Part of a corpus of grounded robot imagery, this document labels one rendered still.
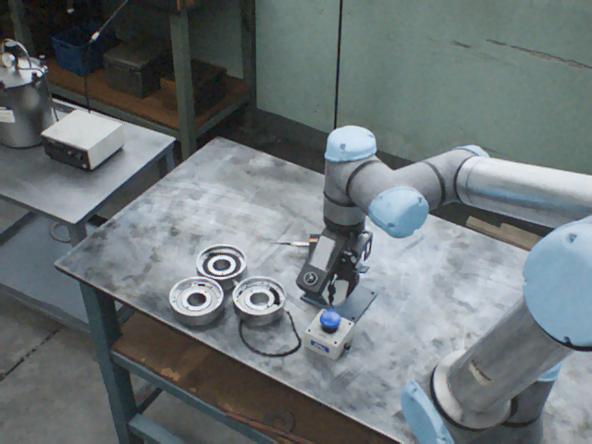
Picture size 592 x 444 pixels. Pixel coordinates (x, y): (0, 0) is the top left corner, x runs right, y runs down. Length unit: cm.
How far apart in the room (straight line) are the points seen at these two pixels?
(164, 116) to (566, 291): 254
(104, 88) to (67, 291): 127
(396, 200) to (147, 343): 89
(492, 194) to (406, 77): 194
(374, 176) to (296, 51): 212
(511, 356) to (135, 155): 144
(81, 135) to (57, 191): 18
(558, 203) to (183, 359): 102
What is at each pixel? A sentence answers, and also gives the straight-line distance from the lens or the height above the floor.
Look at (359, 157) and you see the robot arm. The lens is 105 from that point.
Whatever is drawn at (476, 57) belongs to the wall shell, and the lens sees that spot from 276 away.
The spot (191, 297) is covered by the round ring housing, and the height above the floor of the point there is 82.
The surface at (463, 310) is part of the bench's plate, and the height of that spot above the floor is 80.
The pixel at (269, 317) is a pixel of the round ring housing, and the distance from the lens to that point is 137.
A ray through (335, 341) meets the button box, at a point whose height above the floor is 85.
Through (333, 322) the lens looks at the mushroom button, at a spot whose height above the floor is 87.
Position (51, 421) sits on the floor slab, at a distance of 232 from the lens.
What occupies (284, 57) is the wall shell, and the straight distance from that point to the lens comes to 317.
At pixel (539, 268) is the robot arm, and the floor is 137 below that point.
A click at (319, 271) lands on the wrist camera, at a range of 115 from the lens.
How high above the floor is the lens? 184
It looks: 40 degrees down
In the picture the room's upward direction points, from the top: 2 degrees clockwise
